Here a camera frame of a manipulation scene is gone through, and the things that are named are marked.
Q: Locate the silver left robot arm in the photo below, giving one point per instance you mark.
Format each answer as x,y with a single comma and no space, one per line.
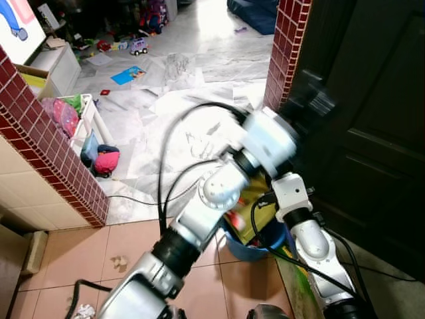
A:
199,226

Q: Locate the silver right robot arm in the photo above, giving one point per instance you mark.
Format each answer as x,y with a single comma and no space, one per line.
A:
319,252

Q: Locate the dark wooden door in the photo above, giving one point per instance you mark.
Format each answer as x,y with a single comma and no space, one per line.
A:
358,133

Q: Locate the dark blue cushion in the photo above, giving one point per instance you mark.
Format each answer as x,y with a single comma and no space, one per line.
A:
255,14

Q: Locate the blue plastic bucket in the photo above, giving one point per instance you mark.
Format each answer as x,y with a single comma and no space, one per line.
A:
255,251

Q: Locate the purple toy car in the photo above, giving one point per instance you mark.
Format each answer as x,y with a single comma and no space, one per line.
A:
139,46

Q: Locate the blue picture book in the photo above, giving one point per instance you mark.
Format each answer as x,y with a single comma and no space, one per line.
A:
128,75

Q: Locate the small red toy piece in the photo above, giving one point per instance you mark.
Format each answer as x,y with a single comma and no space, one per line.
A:
104,92

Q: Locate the red pink bag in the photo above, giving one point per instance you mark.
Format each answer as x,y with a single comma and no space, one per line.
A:
106,161

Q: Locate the white television cabinet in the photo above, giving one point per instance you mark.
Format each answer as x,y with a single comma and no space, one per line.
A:
63,66

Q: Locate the pink mesh bag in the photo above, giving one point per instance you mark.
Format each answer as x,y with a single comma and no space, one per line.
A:
61,116

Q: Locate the brown crumpled paper scrap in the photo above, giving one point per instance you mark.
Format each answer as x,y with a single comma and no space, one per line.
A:
119,263

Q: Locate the brown cardboard box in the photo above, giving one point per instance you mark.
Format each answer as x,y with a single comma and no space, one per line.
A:
33,80

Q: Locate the television screen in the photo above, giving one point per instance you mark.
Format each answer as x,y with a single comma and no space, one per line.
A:
20,30

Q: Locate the white crumpled paper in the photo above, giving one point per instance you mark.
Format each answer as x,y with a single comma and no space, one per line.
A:
83,312

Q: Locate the wooden block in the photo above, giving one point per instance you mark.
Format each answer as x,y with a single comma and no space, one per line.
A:
35,252

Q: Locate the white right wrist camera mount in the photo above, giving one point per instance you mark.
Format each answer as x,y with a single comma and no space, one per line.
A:
292,193

